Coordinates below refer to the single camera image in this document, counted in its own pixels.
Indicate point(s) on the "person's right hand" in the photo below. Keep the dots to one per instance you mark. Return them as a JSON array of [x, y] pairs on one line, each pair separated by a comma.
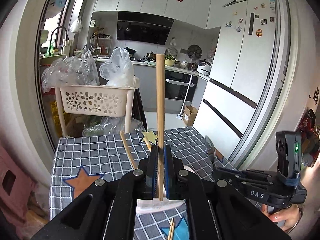
[[291, 216]]

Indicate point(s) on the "beige flower-pattern rack basket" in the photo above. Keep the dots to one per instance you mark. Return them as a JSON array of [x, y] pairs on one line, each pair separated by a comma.
[[96, 100]]

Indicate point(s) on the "plain wooden chopstick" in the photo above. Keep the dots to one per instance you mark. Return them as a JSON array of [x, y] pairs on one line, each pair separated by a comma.
[[160, 88]]

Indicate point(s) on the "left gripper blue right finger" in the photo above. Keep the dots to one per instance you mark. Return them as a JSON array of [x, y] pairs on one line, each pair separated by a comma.
[[215, 210]]

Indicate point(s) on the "yellow patterned wooden chopstick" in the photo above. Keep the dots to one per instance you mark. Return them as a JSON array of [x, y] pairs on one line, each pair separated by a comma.
[[145, 139]]

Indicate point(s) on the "grey checkered tablecloth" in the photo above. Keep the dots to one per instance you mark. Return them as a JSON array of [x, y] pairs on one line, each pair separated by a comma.
[[88, 158]]

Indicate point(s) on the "pink plastic stool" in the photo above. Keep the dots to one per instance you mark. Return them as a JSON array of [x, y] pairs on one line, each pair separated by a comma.
[[16, 186]]

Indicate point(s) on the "clear plastic bag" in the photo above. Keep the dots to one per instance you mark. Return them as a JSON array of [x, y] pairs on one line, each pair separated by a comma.
[[119, 71]]

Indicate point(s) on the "crumpled plastic bags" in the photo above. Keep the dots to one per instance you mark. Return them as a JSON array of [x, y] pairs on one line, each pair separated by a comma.
[[70, 71]]

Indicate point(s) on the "white refrigerator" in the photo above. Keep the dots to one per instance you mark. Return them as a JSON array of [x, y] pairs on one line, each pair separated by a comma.
[[239, 72]]

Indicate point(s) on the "small cardboard box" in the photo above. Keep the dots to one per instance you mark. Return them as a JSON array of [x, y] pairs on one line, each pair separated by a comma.
[[189, 115]]

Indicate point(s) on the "black built-in oven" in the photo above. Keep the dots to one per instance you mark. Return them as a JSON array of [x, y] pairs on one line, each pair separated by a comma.
[[179, 86]]

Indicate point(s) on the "beige utensil holder caddy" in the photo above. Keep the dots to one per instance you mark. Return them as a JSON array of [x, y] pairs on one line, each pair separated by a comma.
[[155, 205]]

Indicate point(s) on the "black range hood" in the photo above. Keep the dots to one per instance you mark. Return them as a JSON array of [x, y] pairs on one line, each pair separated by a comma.
[[141, 27]]

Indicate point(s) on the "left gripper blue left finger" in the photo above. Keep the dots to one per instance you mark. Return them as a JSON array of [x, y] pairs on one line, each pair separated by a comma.
[[106, 210]]

